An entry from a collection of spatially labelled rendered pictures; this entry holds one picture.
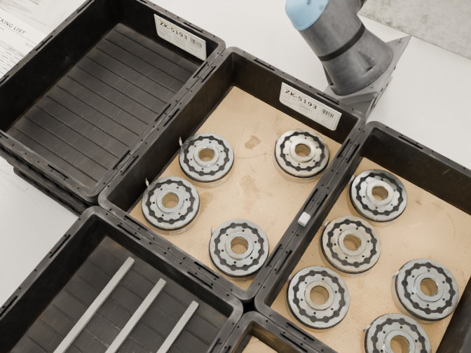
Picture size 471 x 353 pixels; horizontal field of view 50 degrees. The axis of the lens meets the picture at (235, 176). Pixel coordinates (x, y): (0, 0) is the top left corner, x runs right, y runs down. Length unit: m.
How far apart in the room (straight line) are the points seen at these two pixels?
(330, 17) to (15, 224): 0.76
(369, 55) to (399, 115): 0.20
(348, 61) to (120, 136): 0.49
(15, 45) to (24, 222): 0.48
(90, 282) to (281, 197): 0.37
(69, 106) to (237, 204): 0.40
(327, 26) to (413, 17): 1.45
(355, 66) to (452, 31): 1.44
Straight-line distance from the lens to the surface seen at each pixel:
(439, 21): 2.52
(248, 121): 1.00
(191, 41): 1.04
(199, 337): 0.85
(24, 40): 1.39
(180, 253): 0.78
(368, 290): 0.90
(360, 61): 1.10
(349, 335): 0.88
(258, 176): 0.94
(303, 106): 0.97
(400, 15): 2.48
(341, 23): 1.07
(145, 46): 1.13
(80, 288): 0.90
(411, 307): 0.88
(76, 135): 1.03
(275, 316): 0.76
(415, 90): 1.29
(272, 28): 1.34
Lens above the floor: 1.67
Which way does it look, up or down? 63 degrees down
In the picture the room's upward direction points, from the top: 3 degrees clockwise
